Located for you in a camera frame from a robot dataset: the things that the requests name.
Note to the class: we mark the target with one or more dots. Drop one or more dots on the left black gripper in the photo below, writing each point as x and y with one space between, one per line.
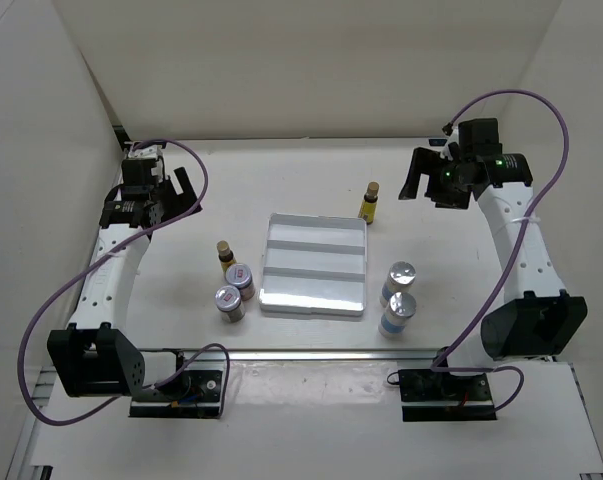
181 199

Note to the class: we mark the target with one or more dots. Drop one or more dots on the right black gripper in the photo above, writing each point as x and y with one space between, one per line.
429 163

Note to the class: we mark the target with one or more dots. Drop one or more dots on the yellow bottle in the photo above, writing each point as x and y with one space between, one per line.
369 203

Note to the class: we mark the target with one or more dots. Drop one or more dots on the yellow bottle near left arm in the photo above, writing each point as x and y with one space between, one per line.
225 255

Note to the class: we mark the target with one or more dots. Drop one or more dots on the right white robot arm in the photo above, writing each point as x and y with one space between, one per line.
529 313

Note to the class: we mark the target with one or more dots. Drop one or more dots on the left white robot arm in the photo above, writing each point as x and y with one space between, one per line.
92 355

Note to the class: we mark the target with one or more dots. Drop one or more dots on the red lid spice jar rear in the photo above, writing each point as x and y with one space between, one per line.
239 275

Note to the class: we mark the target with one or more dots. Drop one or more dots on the red lid spice jar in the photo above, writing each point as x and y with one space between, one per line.
239 275
229 303

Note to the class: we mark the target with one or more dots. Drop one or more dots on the blue label jar rear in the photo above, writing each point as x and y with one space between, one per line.
401 276

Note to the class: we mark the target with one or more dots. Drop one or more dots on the blue label jar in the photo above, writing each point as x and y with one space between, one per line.
401 276
400 308

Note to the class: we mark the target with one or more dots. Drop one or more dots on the red lid spice jar front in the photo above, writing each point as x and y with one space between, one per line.
229 303

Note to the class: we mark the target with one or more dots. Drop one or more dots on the blue label jar front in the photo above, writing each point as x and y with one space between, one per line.
400 308

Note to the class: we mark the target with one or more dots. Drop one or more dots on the white divided tray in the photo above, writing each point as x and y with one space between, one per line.
314 265

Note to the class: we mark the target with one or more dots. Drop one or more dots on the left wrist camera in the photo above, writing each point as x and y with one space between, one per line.
151 152

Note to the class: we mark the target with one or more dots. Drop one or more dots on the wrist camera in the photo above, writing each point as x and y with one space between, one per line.
479 136
151 152

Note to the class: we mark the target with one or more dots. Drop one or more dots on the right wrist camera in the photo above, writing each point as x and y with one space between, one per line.
479 136

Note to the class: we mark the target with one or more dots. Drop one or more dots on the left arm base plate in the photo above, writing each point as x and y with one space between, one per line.
195 394

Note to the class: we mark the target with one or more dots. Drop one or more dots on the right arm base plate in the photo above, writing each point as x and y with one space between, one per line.
428 396

